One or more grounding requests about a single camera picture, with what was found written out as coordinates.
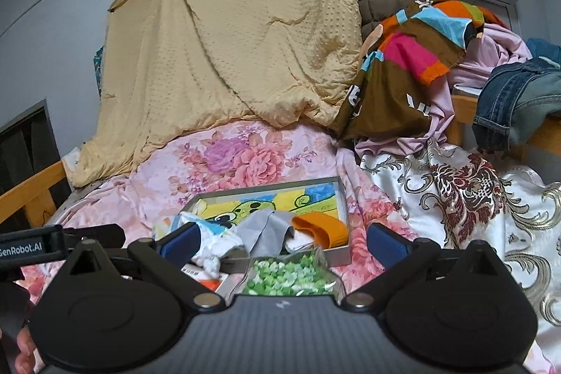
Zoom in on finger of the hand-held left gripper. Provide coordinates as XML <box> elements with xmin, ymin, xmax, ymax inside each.
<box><xmin>63</xmin><ymin>224</ymin><xmax>126</xmax><ymax>250</ymax></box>

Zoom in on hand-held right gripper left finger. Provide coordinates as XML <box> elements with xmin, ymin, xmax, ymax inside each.
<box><xmin>66</xmin><ymin>220</ymin><xmax>221</xmax><ymax>310</ymax></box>

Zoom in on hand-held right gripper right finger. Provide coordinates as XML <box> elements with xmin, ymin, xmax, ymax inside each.
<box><xmin>342</xmin><ymin>222</ymin><xmax>498</xmax><ymax>311</ymax></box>

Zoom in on white teal fluffy sock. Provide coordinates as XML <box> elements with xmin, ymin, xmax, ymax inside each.
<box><xmin>169</xmin><ymin>212</ymin><xmax>246</xmax><ymax>274</ymax></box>

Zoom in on orange sock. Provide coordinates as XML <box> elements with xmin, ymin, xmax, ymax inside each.
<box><xmin>285</xmin><ymin>213</ymin><xmax>349</xmax><ymax>250</ymax></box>

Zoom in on person's left hand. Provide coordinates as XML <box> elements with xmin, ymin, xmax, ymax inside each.
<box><xmin>0</xmin><ymin>328</ymin><xmax>36</xmax><ymax>374</ymax></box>

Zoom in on orange white box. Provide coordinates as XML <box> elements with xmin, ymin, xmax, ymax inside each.
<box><xmin>182</xmin><ymin>262</ymin><xmax>231</xmax><ymax>291</ymax></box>

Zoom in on grey cloth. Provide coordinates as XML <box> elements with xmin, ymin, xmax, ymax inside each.
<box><xmin>234</xmin><ymin>210</ymin><xmax>299</xmax><ymax>263</ymax></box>

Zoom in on dark framed panel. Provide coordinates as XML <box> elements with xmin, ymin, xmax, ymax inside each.
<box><xmin>0</xmin><ymin>98</ymin><xmax>60</xmax><ymax>208</ymax></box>

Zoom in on white satin ornate cloth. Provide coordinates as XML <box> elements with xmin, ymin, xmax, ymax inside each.
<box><xmin>359</xmin><ymin>137</ymin><xmax>561</xmax><ymax>374</ymax></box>

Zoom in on glass jar of green stars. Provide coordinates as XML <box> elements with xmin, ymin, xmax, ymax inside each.
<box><xmin>219</xmin><ymin>247</ymin><xmax>347</xmax><ymax>300</ymax></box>

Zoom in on pink floral bed sheet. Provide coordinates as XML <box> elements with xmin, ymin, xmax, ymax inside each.
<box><xmin>20</xmin><ymin>120</ymin><xmax>421</xmax><ymax>291</ymax></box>

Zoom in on brown multicolour patch garment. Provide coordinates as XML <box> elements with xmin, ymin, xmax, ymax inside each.
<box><xmin>335</xmin><ymin>0</ymin><xmax>511</xmax><ymax>140</ymax></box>

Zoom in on blue jeans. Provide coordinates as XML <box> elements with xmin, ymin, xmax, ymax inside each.
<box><xmin>471</xmin><ymin>36</ymin><xmax>561</xmax><ymax>151</ymax></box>

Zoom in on yellow dotted blanket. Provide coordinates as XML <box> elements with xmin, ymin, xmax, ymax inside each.
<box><xmin>70</xmin><ymin>0</ymin><xmax>364</xmax><ymax>188</ymax></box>

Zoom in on pale pink garment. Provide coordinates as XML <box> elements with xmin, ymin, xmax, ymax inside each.
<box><xmin>355</xmin><ymin>23</ymin><xmax>533</xmax><ymax>164</ymax></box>

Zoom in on wooden bed frame rail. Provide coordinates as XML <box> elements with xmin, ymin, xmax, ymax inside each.
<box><xmin>451</xmin><ymin>94</ymin><xmax>561</xmax><ymax>160</ymax></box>
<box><xmin>0</xmin><ymin>159</ymin><xmax>68</xmax><ymax>228</ymax></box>

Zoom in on cartoon picture frame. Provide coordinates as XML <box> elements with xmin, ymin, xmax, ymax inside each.
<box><xmin>177</xmin><ymin>176</ymin><xmax>351</xmax><ymax>267</ymax></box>

